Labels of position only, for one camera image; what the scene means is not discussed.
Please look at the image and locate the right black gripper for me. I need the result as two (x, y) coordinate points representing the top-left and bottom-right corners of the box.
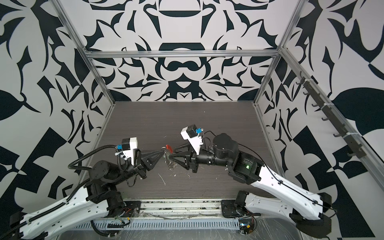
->
(172, 140), (235, 173)

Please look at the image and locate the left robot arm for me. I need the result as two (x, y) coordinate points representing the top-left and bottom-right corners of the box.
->
(1, 150), (164, 240)

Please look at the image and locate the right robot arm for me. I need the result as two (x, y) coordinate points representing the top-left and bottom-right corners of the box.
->
(165, 134), (332, 239)

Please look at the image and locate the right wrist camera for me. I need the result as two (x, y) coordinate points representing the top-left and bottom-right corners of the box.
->
(181, 125), (203, 155)

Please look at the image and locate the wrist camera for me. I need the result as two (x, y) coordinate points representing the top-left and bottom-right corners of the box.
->
(115, 137), (138, 165)
(181, 125), (203, 155)

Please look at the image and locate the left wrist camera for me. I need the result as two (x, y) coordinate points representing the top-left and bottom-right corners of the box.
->
(115, 137), (138, 165)

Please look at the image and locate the aluminium front rail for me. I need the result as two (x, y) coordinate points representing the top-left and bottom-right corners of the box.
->
(125, 198), (235, 220)

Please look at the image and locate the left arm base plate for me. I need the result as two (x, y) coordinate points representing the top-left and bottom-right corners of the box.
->
(118, 201), (142, 219)

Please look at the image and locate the white slotted cable duct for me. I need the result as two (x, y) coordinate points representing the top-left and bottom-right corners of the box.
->
(71, 218), (241, 231)

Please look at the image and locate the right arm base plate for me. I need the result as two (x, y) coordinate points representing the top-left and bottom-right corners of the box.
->
(221, 200), (249, 218)

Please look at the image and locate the black corrugated cable conduit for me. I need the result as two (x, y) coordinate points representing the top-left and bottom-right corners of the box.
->
(0, 144), (124, 238)

